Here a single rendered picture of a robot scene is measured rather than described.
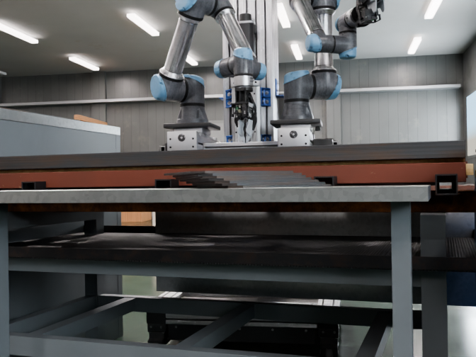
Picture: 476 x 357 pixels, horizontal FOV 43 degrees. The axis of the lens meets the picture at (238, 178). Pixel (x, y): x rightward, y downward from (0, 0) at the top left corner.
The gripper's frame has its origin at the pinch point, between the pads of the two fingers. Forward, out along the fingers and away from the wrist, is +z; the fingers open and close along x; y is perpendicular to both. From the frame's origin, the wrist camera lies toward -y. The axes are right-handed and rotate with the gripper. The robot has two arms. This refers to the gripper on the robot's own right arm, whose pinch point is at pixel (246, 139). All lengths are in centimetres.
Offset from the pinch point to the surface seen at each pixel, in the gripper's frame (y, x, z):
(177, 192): 101, 17, 18
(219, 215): -9.6, -15.5, 30.2
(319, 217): -9.6, 26.6, 30.9
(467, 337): -85, 82, 93
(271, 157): 69, 30, 10
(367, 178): 69, 55, 16
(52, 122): 12, -81, -10
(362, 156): 69, 53, 11
